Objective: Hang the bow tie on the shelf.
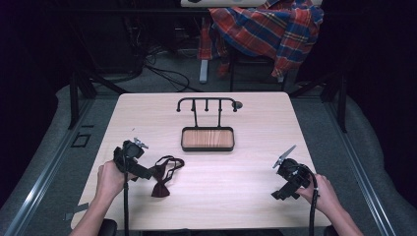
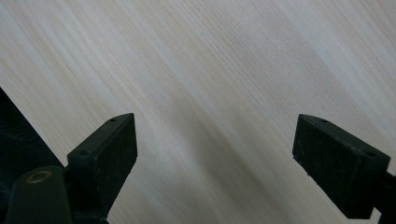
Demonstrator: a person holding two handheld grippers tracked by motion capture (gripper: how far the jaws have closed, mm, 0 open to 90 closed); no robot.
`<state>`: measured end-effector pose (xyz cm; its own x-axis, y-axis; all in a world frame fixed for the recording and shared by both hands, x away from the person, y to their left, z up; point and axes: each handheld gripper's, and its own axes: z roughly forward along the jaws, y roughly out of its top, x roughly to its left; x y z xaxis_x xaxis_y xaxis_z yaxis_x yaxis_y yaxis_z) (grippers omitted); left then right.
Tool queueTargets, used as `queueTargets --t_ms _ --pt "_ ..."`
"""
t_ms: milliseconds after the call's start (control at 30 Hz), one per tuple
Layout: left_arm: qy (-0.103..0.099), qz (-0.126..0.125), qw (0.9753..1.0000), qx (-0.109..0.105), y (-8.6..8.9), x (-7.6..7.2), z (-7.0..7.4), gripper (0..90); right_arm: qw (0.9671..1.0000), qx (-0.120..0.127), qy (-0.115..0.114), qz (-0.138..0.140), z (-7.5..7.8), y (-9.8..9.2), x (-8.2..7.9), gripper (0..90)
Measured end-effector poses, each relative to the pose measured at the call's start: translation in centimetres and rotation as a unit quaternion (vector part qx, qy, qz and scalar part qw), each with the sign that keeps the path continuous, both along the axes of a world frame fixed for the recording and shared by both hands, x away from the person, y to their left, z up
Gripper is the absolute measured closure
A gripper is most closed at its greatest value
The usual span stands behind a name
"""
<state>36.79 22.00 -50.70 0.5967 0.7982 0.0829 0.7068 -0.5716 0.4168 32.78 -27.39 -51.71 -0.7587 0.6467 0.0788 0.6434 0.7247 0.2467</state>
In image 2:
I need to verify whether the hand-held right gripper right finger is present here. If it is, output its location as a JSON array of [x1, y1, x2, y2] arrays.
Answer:
[[291, 113, 391, 220]]

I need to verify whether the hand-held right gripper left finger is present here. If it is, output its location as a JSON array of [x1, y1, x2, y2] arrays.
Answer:
[[66, 112, 138, 220]]

